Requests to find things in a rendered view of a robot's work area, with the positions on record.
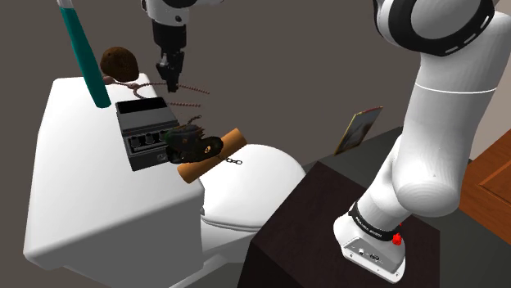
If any teal handle with white tip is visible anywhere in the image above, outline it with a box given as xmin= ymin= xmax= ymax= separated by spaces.
xmin=56 ymin=0 xmax=112 ymax=109

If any dark grey box appliance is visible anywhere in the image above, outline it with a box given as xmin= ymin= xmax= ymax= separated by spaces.
xmin=115 ymin=96 xmax=181 ymax=172

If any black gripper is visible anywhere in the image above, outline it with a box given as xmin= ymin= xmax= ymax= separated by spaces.
xmin=151 ymin=20 xmax=188 ymax=94

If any leaning framed picture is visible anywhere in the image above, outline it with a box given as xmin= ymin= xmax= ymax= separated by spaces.
xmin=332 ymin=105 xmax=385 ymax=156

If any brown beaded string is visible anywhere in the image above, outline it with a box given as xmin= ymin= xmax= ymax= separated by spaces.
xmin=102 ymin=74 xmax=211 ymax=109

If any dark robot stand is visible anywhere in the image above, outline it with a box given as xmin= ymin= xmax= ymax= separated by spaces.
xmin=237 ymin=160 xmax=441 ymax=288

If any brown fuzzy round object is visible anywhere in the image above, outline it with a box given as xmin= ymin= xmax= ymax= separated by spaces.
xmin=99 ymin=46 xmax=140 ymax=83

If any white toilet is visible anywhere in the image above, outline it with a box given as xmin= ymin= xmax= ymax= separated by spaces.
xmin=23 ymin=73 xmax=307 ymax=288

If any tan wooden cylinder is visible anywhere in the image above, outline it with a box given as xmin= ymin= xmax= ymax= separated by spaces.
xmin=176 ymin=127 xmax=248 ymax=184

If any brown wooden door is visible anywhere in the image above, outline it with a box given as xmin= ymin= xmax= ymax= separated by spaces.
xmin=457 ymin=128 xmax=511 ymax=245

